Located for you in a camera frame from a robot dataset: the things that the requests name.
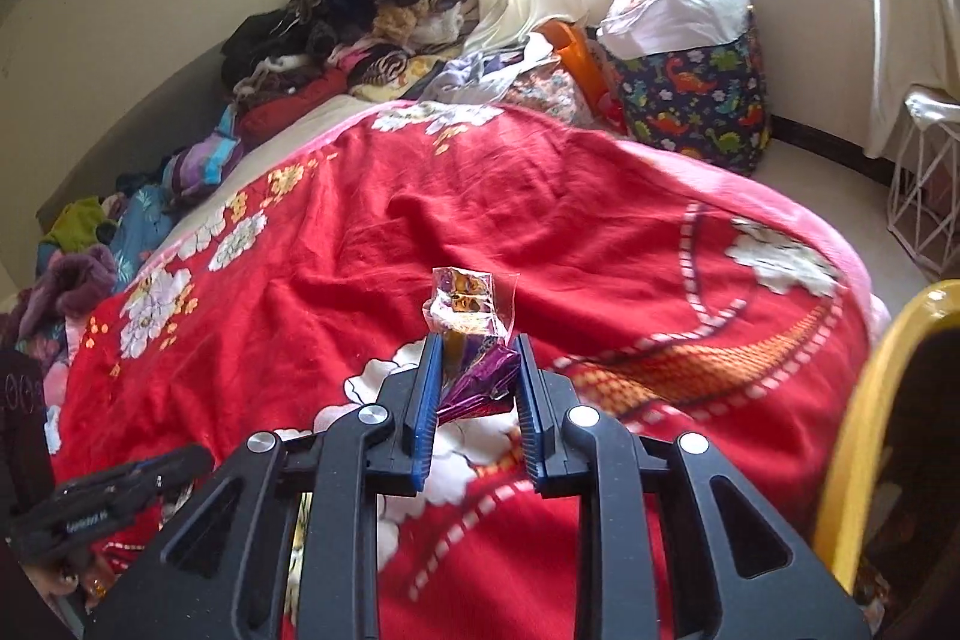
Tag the yellow round bin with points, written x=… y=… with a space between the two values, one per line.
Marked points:
x=862 y=400

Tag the purple yellow candy wrapper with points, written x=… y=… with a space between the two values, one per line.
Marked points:
x=476 y=385

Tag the green cloth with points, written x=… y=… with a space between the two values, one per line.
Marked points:
x=79 y=220

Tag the large white plastic bag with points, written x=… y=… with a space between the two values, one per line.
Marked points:
x=675 y=21

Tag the pale lilac garment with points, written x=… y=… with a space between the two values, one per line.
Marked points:
x=472 y=74

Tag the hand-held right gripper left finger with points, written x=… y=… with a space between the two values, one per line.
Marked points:
x=426 y=415

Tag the brown patterned blanket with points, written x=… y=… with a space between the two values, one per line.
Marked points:
x=390 y=66

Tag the blue patterned cloth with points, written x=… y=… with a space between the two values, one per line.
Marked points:
x=146 y=220

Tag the person's left hand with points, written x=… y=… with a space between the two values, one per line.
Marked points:
x=82 y=584

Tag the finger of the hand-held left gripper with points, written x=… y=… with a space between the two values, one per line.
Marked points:
x=180 y=464

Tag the dinosaur print laundry basket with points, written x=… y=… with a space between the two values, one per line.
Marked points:
x=697 y=108

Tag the beige bed sheet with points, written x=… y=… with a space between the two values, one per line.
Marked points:
x=300 y=138

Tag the red cloth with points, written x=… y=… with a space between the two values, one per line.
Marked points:
x=292 y=100

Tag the pink floral fabric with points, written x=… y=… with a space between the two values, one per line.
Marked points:
x=555 y=93

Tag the purple fuzzy cloth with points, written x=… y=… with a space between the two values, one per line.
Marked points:
x=75 y=280

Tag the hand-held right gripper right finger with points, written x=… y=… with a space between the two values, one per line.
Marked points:
x=529 y=422

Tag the purple striped cloth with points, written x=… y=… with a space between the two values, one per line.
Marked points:
x=202 y=160

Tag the red floral blanket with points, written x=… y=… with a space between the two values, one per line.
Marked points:
x=525 y=220

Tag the grey bed headboard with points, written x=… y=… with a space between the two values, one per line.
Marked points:
x=127 y=138

